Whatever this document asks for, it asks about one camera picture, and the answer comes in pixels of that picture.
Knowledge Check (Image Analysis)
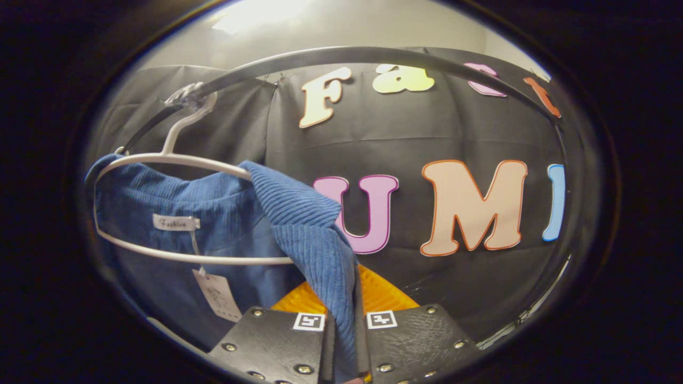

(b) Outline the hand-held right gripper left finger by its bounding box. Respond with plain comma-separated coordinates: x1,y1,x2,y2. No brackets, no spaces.
207,282,336,384

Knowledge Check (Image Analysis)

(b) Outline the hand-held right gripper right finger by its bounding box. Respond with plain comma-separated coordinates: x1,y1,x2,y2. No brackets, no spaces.
355,264,483,384

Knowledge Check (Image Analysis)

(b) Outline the blue corduroy shirt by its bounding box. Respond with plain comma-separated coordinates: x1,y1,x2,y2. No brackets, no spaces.
84,154,359,383

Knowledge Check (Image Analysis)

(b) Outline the white hanger with taped hook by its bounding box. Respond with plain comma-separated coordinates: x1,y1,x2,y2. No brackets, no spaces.
93,82,295,266

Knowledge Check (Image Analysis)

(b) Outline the black backdrop cloth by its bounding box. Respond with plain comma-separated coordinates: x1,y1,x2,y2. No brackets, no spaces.
80,47,587,342

